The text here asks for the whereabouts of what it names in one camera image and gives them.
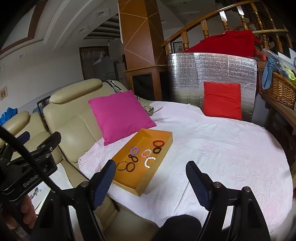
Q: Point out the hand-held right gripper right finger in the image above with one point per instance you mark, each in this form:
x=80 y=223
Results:
x=196 y=183

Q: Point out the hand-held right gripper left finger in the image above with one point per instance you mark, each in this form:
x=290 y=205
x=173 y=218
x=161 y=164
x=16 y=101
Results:
x=104 y=183

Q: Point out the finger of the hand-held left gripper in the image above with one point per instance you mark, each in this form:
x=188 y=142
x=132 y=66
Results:
x=23 y=136
x=49 y=141

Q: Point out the thin brown bangle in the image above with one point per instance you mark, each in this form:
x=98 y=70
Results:
x=117 y=167

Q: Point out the dark red bangle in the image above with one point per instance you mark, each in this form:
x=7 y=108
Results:
x=134 y=167

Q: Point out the orange tray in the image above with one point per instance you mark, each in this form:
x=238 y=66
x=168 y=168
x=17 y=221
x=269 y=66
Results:
x=141 y=176

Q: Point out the black bangle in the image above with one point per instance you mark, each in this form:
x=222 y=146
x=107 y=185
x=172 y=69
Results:
x=154 y=150

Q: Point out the person's left hand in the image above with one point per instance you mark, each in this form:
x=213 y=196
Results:
x=29 y=208

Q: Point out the beige leather sofa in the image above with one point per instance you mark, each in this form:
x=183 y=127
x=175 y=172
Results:
x=69 y=129

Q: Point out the blue bag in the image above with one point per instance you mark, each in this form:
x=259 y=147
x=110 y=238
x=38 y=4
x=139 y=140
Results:
x=8 y=115

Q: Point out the white paper sheet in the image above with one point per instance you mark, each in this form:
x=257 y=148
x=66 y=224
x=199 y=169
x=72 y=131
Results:
x=41 y=197

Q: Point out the white cloth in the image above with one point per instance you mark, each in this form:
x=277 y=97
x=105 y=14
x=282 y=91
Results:
x=60 y=176

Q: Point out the pale pink blanket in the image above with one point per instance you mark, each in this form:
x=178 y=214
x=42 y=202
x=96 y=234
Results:
x=219 y=150

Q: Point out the dark wooden rack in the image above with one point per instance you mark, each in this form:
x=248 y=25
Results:
x=42 y=102

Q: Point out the person's leg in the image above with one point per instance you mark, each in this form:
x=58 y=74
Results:
x=178 y=228

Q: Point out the pink pillow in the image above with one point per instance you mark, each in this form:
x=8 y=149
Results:
x=120 y=115

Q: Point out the striped cloth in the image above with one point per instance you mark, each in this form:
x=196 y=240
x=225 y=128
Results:
x=113 y=84

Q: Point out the camouflage patterned cloth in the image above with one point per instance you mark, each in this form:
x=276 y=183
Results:
x=148 y=109

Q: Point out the dark lattice screen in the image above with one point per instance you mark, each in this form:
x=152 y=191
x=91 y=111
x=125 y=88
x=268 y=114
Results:
x=86 y=62

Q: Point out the red pillow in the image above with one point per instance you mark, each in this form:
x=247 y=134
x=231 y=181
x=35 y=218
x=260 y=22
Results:
x=222 y=99

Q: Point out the grey refrigerator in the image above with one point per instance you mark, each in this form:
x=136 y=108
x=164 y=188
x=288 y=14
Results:
x=104 y=69

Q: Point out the silver foil panel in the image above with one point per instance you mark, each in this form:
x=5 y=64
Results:
x=185 y=76

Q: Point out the wooden cabinet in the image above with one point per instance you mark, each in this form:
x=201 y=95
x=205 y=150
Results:
x=143 y=68

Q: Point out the wicker basket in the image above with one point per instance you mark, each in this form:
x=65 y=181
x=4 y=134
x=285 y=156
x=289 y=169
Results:
x=277 y=88

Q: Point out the blue cloth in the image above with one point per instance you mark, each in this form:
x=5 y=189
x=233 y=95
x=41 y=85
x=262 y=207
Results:
x=269 y=71

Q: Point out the framed flower picture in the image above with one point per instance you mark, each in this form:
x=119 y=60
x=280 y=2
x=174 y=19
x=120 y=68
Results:
x=178 y=47

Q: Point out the wooden column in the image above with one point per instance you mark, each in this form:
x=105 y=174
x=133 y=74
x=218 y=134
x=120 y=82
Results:
x=138 y=34

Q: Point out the red cloth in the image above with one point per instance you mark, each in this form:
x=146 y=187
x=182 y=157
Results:
x=226 y=44

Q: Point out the wooden stair railing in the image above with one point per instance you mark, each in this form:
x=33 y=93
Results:
x=192 y=26

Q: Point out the small wall picture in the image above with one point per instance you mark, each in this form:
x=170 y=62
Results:
x=3 y=93

